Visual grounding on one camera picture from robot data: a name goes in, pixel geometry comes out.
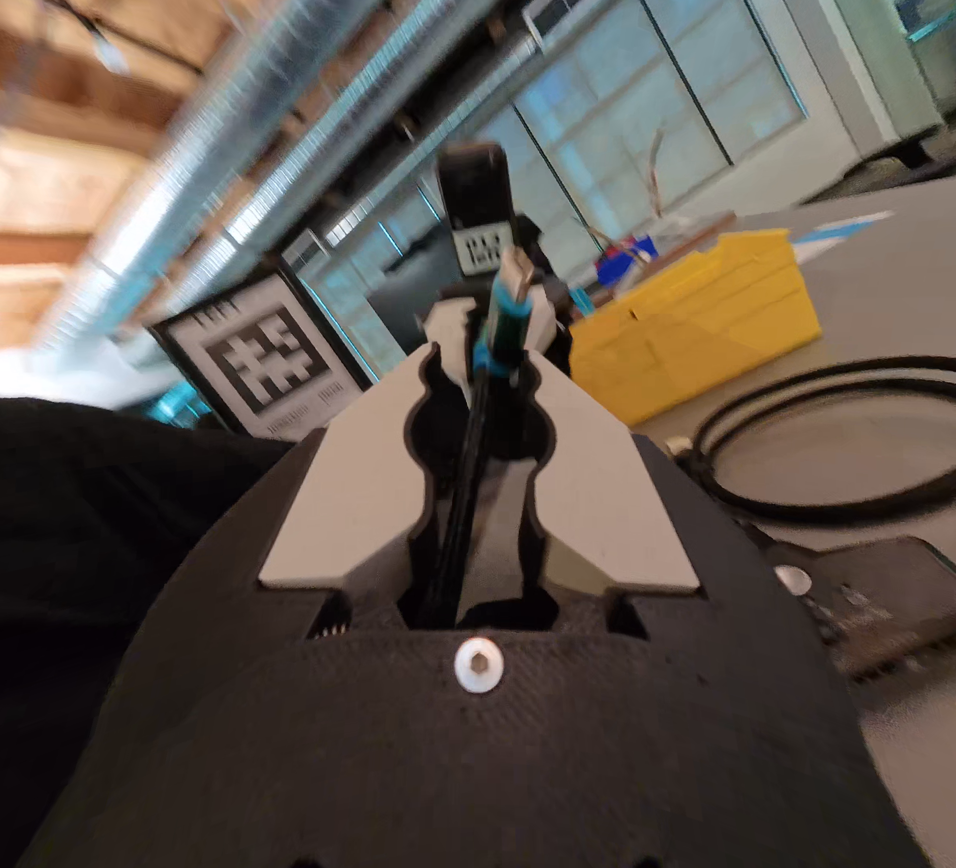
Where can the frosted window wall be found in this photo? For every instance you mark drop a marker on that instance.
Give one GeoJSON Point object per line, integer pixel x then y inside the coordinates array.
{"type": "Point", "coordinates": [635, 98]}

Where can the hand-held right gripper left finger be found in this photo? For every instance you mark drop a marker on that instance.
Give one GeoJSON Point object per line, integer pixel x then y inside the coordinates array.
{"type": "Point", "coordinates": [351, 502]}

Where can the wooden table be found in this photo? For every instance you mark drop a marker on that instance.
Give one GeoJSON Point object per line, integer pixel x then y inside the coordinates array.
{"type": "Point", "coordinates": [694, 225]}

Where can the blue paper sheet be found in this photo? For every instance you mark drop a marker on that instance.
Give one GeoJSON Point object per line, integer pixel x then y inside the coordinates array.
{"type": "Point", "coordinates": [836, 237]}

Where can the white curved holder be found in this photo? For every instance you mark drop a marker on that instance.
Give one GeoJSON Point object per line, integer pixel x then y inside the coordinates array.
{"type": "Point", "coordinates": [657, 173]}

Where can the framed marker sign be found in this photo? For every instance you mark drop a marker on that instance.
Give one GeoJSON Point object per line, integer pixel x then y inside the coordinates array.
{"type": "Point", "coordinates": [261, 360]}

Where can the silver ventilation duct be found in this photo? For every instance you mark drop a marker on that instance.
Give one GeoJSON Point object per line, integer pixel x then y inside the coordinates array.
{"type": "Point", "coordinates": [358, 113]}
{"type": "Point", "coordinates": [261, 76]}

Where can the person's left forearm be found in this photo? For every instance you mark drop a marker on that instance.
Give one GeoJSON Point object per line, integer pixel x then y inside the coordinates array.
{"type": "Point", "coordinates": [149, 479]}

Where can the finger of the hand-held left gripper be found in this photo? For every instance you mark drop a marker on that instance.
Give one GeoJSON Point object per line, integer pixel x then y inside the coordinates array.
{"type": "Point", "coordinates": [448, 326]}
{"type": "Point", "coordinates": [541, 326]}

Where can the yellow plastic bin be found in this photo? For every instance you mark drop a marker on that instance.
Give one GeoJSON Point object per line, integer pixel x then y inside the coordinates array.
{"type": "Point", "coordinates": [709, 337]}

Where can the blue plastic bin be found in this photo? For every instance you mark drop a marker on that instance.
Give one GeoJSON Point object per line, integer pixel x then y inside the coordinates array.
{"type": "Point", "coordinates": [620, 263]}

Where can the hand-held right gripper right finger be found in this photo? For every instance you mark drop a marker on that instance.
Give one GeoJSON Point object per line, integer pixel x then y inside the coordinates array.
{"type": "Point", "coordinates": [612, 509]}

